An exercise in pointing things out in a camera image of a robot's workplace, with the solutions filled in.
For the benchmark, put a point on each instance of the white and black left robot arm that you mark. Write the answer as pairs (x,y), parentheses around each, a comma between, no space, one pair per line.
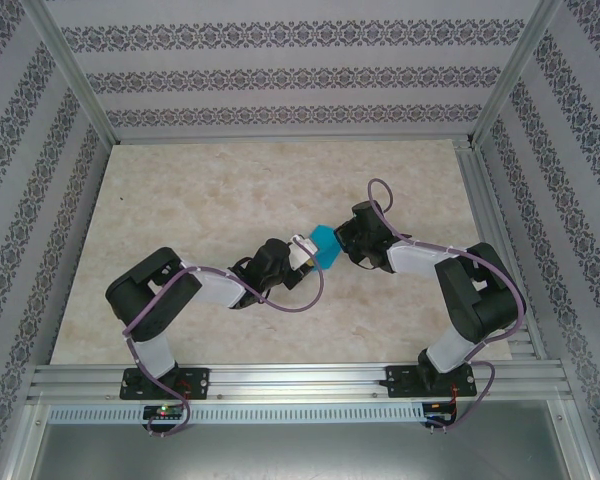
(220,290)

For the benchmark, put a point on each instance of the aluminium right frame post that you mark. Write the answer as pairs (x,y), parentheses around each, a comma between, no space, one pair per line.
(510,75)

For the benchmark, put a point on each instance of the left controller circuit board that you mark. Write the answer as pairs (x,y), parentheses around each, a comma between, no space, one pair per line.
(165,411)

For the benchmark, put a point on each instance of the right controller circuit board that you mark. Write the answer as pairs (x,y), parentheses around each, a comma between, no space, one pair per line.
(437,407)

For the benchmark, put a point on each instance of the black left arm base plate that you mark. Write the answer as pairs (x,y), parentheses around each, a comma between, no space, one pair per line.
(200,382)

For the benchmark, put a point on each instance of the long aluminium mounting rail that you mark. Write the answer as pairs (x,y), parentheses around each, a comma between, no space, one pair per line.
(300,380)

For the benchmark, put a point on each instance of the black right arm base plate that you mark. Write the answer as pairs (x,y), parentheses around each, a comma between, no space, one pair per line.
(400,382)

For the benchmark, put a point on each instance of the aluminium left frame post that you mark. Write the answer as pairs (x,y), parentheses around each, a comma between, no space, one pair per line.
(75,65)

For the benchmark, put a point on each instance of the controller circuit board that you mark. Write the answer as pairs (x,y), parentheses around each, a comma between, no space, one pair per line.
(165,411)
(437,407)

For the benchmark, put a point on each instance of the aluminium side rail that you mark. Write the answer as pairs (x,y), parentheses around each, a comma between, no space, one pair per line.
(485,215)

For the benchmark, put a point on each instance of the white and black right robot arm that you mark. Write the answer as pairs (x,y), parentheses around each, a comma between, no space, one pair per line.
(410,257)

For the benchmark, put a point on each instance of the grey sheet metal panel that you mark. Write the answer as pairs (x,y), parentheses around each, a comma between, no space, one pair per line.
(300,455)

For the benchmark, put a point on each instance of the blue cloth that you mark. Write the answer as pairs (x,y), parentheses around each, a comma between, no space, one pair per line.
(327,250)

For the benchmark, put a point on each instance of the aluminium frame post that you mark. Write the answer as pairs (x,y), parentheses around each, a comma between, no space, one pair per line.
(510,75)
(75,65)

